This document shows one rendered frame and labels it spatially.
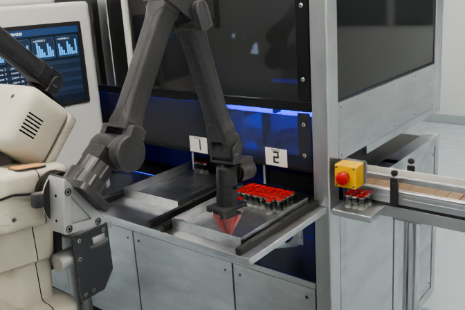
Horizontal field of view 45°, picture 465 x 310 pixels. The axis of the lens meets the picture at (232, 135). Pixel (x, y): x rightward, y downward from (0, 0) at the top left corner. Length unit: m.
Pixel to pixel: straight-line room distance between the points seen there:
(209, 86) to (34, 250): 0.55
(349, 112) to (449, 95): 4.67
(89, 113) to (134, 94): 1.04
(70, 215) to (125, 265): 1.48
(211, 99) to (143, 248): 1.19
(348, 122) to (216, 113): 0.54
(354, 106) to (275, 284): 0.68
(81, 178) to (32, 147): 0.15
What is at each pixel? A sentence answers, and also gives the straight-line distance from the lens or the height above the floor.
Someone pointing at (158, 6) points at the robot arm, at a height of 1.53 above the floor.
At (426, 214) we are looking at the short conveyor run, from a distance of 1.76.
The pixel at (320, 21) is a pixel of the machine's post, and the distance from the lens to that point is 1.65.
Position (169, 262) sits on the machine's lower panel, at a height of 0.49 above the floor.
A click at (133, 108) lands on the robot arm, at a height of 1.32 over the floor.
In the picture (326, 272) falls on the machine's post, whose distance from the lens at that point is 1.87.
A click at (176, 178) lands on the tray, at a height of 0.88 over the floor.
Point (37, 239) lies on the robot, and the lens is 1.31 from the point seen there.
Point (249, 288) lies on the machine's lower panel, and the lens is 2.11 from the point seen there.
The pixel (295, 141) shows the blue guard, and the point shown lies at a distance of 1.76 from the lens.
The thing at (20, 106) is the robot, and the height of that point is 1.35.
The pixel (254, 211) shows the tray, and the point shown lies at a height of 0.88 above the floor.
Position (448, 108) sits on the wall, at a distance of 6.47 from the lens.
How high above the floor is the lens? 1.56
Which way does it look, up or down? 15 degrees down
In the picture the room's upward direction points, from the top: 4 degrees counter-clockwise
